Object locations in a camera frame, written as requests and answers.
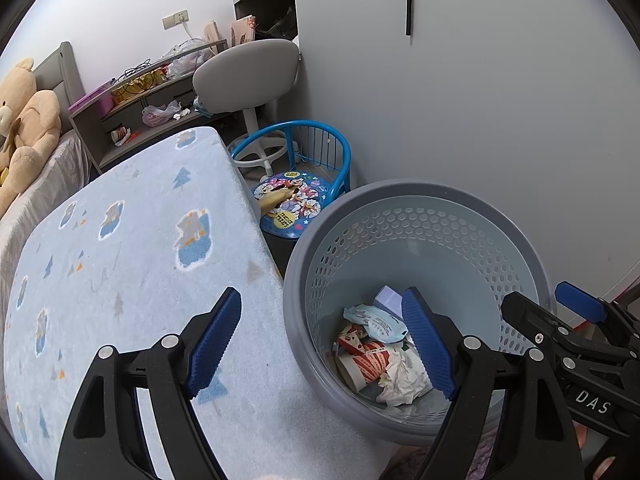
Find pink storage box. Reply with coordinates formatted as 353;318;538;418
68;79;117;115

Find purple fluffy rug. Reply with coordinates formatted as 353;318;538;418
470;435;503;480

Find banana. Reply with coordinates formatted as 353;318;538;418
257;187;297;209

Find black cables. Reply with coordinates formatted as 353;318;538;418
112;60;153;81

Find red white snack wrapper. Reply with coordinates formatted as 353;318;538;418
336;324;371;353

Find wall socket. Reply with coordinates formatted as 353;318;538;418
161;9;191;31

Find white paper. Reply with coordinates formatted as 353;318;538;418
376;347;435;407

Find pink book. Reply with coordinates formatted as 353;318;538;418
231;15;258;46

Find grey swivel chair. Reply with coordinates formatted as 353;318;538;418
192;39;301;170

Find red white paper cup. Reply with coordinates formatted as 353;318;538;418
334;341;396;392

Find blue metal child chair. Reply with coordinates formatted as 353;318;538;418
229;120;352;236

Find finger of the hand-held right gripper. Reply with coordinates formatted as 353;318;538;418
501;290;640;372
555;281;640;346

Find white plastic bag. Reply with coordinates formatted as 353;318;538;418
167;42;213;78

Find grey shelf unit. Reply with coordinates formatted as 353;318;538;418
69;39;231;170

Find beige teddy bear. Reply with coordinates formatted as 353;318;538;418
0;58;62;213

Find yellow gold package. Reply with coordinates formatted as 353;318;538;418
111;66;171;100

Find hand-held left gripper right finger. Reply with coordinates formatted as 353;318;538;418
401;287;586;480

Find bed with grey cover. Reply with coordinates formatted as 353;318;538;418
0;132;93;281

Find grey bed headboard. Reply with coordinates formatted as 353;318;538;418
32;41;86;106

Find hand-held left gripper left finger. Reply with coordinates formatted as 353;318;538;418
54;287;242;480

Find pink plastic bag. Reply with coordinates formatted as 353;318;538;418
142;101;182;126

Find teal wet wipe packet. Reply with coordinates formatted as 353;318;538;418
342;304;411;343

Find purple cardboard box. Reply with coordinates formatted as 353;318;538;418
372;286;416;321

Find dark clothes in niche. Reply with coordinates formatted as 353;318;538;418
255;4;297;39

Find grey perforated plastic basket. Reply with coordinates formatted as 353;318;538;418
282;180;558;445

